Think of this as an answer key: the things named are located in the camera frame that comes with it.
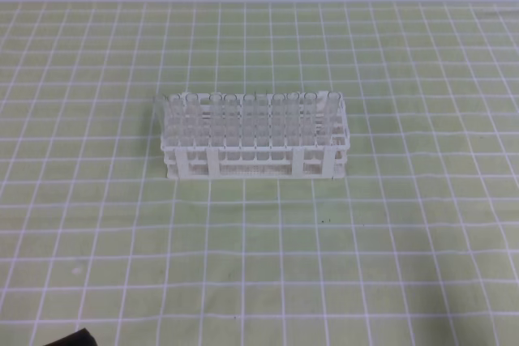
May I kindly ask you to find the clear test tube far left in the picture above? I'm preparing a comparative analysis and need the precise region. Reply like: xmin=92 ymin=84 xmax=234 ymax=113
xmin=153 ymin=94 xmax=169 ymax=138

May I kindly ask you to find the green checkered tablecloth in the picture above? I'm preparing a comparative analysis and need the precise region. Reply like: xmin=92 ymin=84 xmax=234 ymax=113
xmin=1 ymin=2 xmax=518 ymax=345

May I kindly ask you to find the white test tube rack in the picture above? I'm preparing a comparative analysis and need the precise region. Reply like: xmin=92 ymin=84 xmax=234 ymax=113
xmin=160 ymin=91 xmax=350 ymax=180

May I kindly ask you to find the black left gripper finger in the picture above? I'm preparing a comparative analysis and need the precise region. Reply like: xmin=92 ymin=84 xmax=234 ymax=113
xmin=45 ymin=328 xmax=97 ymax=346

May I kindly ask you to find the clear glass test tube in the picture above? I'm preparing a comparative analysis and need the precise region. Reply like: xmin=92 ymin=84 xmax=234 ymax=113
xmin=320 ymin=92 xmax=341 ymax=146

